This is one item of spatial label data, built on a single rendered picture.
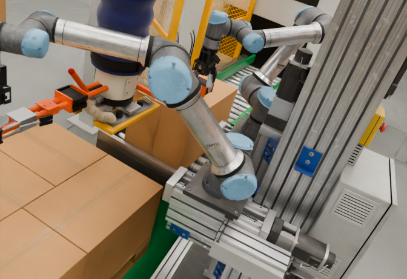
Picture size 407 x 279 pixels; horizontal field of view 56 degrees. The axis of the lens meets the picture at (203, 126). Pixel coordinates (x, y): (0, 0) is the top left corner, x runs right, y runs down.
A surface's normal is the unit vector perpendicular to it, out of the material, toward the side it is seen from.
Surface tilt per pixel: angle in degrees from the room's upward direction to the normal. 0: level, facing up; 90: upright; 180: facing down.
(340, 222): 90
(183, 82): 85
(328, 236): 90
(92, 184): 0
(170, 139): 90
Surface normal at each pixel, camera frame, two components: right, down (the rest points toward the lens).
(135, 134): -0.47, 0.35
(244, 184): 0.10, 0.62
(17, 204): 0.25, -0.83
